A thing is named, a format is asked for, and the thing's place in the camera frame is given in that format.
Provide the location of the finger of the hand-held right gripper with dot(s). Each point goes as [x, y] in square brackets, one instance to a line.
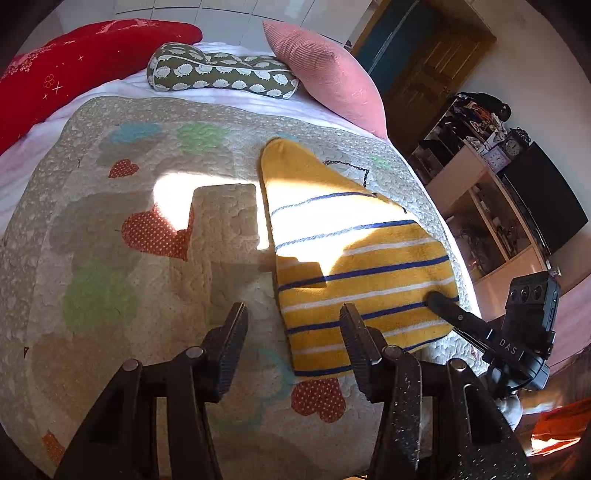
[457, 318]

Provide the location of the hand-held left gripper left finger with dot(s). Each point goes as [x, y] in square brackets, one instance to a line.
[231, 350]

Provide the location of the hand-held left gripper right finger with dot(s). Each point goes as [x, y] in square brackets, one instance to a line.
[360, 355]

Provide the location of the yellow striped sweater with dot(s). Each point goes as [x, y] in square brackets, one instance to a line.
[369, 267]

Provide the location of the person's right hand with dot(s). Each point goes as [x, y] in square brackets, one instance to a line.
[510, 410]

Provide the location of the beige shelf unit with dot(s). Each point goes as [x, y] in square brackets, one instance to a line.
[485, 217]

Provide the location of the orange cloth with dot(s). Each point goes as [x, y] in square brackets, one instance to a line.
[563, 427]

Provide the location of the black television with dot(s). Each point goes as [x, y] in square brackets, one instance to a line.
[545, 198]

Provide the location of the grey patchwork quilt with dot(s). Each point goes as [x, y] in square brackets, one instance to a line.
[115, 277]

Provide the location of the white square clock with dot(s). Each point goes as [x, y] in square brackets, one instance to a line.
[497, 160]

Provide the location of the dark ornate clock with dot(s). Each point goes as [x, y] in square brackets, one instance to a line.
[515, 145]

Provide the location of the black bag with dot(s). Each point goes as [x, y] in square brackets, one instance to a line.
[485, 106]

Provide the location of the wooden door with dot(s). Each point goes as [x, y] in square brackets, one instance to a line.
[429, 87]

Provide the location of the white bed sheet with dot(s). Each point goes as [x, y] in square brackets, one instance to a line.
[221, 99]

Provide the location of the green patterned pillow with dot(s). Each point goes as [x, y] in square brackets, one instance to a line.
[221, 74]

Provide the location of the red printed duvet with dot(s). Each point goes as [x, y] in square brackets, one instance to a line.
[83, 60]

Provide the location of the white glossy wardrobe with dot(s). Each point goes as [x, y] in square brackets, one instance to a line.
[277, 14]

